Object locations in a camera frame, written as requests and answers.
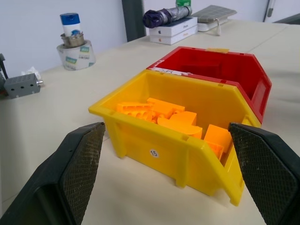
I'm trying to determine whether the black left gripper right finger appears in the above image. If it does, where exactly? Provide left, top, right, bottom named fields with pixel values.
left=228, top=122, right=300, bottom=225

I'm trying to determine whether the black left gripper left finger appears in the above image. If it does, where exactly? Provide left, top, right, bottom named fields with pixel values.
left=0, top=121, right=106, bottom=225

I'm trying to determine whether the yellow square building block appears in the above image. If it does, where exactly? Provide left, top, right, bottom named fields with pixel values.
left=203, top=124, right=233, bottom=162

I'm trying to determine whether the yellow perforated building block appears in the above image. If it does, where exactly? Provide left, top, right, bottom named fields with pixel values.
left=116, top=102, right=160, bottom=124

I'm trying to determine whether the yellow plastic storage bin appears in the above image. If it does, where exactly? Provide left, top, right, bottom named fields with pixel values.
left=88, top=69, right=262, bottom=207

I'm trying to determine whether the yellow half-round building block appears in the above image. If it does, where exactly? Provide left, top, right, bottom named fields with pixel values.
left=157, top=111, right=203, bottom=140

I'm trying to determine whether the grey metal block with holes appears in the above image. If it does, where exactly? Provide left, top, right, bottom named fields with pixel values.
left=3, top=73, right=44, bottom=99

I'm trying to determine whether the red plastic storage bin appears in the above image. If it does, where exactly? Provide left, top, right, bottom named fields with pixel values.
left=146, top=46, right=272, bottom=124

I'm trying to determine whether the crumpled white tissue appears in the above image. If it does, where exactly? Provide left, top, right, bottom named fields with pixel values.
left=21, top=66, right=42, bottom=81

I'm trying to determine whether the yellow rectangular building block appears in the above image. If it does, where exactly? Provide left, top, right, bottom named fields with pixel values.
left=147, top=97, right=186, bottom=118

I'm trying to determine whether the white tape roll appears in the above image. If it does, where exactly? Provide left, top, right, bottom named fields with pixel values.
left=56, top=39, right=97, bottom=71

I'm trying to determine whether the dark clamp stand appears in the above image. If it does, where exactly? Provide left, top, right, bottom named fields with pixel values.
left=0, top=53, right=9, bottom=97

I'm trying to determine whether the small metal cup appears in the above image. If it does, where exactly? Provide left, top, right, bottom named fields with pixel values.
left=60, top=33, right=85, bottom=48

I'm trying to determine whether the white bottle with blue cap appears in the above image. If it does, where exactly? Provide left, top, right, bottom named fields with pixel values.
left=60, top=12, right=83, bottom=37

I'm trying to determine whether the white iPhone box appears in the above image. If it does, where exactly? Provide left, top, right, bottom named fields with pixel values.
left=148, top=16, right=198, bottom=37
left=149, top=25, right=198, bottom=45

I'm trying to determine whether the folded purple umbrella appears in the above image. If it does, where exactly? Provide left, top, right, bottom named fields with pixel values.
left=142, top=5, right=193, bottom=29

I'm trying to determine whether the dark grey vertical post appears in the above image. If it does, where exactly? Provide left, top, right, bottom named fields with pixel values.
left=121, top=0, right=147, bottom=43

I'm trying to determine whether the grey hanging strap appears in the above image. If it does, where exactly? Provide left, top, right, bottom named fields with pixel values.
left=267, top=0, right=276, bottom=17

